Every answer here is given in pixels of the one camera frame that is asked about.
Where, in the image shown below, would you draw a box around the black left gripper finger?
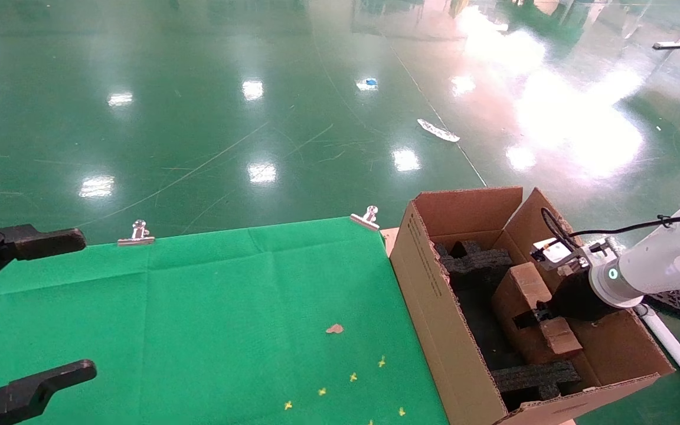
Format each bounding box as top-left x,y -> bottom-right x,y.
0,360 -> 97,425
0,222 -> 87,299

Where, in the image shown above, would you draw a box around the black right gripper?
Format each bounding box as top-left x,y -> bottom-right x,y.
512,266 -> 613,330

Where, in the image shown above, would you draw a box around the small brown cardboard box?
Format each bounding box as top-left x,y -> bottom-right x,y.
492,261 -> 584,365

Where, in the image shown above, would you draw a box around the large open cardboard carton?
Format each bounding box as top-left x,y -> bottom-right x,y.
388,187 -> 677,425

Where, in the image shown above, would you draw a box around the black foam floor pad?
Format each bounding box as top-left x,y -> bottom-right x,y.
452,277 -> 527,372

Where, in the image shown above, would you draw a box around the silver binder clip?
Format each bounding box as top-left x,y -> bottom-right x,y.
350,205 -> 380,231
118,220 -> 156,246

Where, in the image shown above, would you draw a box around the green table cloth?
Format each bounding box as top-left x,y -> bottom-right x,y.
0,217 -> 450,425

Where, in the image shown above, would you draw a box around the white plastic litter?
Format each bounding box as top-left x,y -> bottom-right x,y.
417,119 -> 461,143

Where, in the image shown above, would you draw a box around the gray wrist camera with bracket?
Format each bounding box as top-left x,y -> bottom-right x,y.
530,236 -> 618,278

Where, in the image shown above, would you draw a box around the black braided cable loop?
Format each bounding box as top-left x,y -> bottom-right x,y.
540,207 -> 578,250

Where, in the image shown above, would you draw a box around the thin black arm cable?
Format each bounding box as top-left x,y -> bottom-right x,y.
570,215 -> 680,238

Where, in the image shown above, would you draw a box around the white pipe frame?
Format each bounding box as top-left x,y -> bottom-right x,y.
632,302 -> 680,414

